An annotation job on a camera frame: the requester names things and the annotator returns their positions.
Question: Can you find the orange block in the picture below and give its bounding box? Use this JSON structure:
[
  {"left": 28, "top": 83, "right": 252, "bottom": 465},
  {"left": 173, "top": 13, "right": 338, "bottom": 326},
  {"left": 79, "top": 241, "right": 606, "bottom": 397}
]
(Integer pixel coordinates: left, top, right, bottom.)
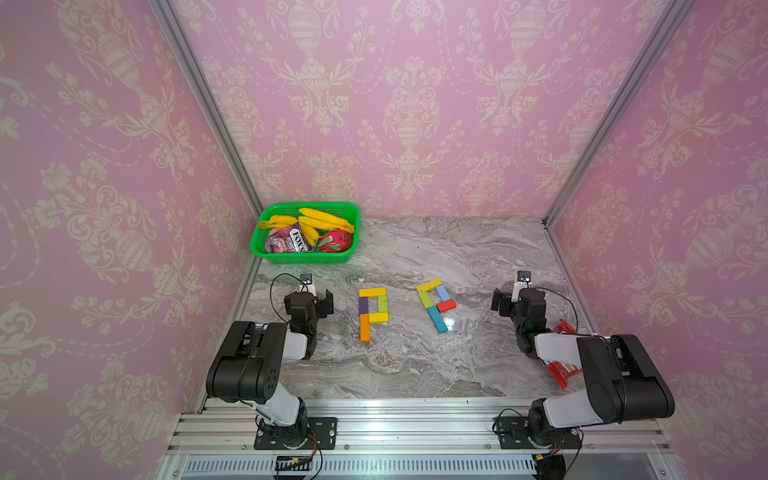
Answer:
[{"left": 359, "top": 314, "right": 371, "bottom": 343}]

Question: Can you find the yellow block top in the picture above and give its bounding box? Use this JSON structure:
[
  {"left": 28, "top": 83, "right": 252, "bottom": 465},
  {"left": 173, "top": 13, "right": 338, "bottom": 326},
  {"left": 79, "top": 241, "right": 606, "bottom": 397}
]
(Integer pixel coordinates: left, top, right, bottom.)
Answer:
[{"left": 358, "top": 288, "right": 387, "bottom": 298}]

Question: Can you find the yellow block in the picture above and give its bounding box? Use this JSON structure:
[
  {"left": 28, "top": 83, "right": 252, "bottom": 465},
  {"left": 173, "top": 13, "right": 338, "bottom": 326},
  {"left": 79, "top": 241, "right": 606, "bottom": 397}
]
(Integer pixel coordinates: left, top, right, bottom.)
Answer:
[
  {"left": 417, "top": 279, "right": 442, "bottom": 293},
  {"left": 368, "top": 312, "right": 389, "bottom": 324},
  {"left": 358, "top": 288, "right": 387, "bottom": 298}
]

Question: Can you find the light blue block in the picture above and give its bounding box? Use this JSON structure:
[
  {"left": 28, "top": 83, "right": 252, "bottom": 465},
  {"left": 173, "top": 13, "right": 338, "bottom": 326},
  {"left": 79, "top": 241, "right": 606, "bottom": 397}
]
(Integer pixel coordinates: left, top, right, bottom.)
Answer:
[{"left": 435, "top": 285, "right": 452, "bottom": 303}]

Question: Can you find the red block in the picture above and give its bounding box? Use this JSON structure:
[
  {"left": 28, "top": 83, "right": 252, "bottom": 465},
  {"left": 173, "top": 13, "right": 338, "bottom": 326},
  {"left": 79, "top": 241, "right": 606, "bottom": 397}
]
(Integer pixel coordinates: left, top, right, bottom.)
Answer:
[{"left": 436, "top": 299, "right": 457, "bottom": 313}]

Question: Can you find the teal block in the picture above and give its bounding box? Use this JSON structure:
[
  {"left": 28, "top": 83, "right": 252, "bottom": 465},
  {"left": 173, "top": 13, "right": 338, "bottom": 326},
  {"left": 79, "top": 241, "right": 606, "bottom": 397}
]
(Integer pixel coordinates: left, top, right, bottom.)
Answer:
[{"left": 427, "top": 306, "right": 448, "bottom": 334}]

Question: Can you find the light green block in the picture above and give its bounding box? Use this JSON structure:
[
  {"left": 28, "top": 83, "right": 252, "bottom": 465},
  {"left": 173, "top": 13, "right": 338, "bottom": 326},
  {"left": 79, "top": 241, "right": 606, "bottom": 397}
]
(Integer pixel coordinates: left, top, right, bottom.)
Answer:
[
  {"left": 418, "top": 292, "right": 434, "bottom": 309},
  {"left": 377, "top": 296, "right": 389, "bottom": 313}
]

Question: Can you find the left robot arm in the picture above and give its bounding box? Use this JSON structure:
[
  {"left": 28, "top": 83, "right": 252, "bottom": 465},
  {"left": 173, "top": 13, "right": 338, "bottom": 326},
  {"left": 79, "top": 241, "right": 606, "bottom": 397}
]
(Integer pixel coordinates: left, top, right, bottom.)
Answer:
[{"left": 206, "top": 291, "right": 338, "bottom": 450}]

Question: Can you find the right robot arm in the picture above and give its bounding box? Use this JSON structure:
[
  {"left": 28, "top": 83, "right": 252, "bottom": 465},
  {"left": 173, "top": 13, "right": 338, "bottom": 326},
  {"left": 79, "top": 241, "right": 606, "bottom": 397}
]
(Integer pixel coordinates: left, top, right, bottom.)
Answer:
[{"left": 491, "top": 288, "right": 675, "bottom": 450}]

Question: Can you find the red dragon fruit toy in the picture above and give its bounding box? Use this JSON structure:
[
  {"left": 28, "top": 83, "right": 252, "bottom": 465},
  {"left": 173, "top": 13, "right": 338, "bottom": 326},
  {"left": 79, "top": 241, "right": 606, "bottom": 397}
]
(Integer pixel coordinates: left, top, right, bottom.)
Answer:
[{"left": 314, "top": 230, "right": 353, "bottom": 253}]

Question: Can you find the purple snack packet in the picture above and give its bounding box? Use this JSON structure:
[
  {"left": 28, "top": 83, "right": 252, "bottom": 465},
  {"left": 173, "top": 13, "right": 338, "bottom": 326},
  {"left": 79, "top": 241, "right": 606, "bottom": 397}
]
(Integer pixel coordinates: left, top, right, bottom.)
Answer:
[{"left": 264, "top": 223, "right": 311, "bottom": 254}]

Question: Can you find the green plastic basket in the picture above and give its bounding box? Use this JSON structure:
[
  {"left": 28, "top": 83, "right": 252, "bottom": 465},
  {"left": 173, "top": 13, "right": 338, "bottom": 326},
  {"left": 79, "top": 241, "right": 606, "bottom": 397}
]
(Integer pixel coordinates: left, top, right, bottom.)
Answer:
[{"left": 250, "top": 202, "right": 361, "bottom": 265}]

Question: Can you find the red snack bag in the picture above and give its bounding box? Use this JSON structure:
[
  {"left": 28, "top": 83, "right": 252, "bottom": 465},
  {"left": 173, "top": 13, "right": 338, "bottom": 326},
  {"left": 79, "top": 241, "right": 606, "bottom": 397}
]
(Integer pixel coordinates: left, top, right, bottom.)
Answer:
[{"left": 542, "top": 319, "right": 586, "bottom": 391}]

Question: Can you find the yellow banana bunch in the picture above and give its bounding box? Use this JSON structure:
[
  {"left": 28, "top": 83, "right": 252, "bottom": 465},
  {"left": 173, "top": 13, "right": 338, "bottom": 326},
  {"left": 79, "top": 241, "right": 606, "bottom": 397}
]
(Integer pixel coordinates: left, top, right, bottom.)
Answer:
[{"left": 257, "top": 208, "right": 355, "bottom": 246}]

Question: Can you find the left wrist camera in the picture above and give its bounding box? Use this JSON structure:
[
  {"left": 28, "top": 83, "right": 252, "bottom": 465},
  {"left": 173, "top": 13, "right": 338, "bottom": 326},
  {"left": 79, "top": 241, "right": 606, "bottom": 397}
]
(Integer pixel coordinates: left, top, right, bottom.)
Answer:
[{"left": 298, "top": 273, "right": 317, "bottom": 296}]

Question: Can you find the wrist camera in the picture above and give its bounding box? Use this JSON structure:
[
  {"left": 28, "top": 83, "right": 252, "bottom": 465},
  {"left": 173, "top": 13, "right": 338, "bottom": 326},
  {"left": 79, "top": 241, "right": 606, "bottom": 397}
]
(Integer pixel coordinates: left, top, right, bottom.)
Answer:
[
  {"left": 298, "top": 273, "right": 317, "bottom": 296},
  {"left": 511, "top": 270, "right": 532, "bottom": 303}
]

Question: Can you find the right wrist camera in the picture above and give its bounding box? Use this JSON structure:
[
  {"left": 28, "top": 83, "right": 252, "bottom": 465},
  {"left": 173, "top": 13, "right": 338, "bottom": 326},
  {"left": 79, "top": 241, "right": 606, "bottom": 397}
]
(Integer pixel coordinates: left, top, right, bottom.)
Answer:
[{"left": 511, "top": 270, "right": 532, "bottom": 303}]

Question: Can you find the aluminium mounting rail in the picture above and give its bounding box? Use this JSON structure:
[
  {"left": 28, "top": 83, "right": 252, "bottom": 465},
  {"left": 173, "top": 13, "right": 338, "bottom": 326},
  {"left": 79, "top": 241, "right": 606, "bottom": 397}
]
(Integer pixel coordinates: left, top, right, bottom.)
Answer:
[{"left": 158, "top": 398, "right": 683, "bottom": 479}]

